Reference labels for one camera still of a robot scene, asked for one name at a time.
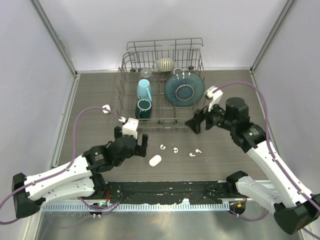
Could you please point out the wire dish rack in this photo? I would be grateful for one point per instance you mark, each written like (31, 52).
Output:
(186, 54)

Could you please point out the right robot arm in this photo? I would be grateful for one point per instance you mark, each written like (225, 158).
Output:
(292, 204)

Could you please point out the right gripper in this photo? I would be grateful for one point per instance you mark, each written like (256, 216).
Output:
(194, 124)

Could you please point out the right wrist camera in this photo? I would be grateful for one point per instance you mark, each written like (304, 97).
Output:
(214, 94)

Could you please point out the small white-rimmed bowl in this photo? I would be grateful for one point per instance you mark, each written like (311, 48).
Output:
(177, 70)

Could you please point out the small white charging case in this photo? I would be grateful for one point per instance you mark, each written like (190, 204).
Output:
(106, 109)

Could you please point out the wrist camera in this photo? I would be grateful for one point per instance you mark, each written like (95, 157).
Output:
(129, 126)
(214, 94)

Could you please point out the oval white charging case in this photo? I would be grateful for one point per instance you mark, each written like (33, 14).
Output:
(155, 160)

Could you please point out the large teal plate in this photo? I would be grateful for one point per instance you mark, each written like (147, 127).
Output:
(184, 89)

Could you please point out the dark teal mug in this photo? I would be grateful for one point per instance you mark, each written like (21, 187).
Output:
(143, 109)

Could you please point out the white slotted cable duct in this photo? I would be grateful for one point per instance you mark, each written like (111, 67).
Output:
(185, 206)

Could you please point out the striped ceramic mug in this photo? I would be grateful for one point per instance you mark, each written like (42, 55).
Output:
(164, 64)

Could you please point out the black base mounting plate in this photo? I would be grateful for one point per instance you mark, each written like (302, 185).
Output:
(169, 192)

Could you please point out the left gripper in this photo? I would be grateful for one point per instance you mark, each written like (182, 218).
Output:
(140, 150)

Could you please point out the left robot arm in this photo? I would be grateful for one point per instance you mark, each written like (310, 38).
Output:
(81, 177)

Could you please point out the clear glass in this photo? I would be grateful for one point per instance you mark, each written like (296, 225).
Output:
(146, 73)

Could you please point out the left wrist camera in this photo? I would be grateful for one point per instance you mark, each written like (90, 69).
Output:
(129, 126)

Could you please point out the light blue mug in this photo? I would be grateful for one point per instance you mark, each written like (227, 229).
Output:
(144, 90)

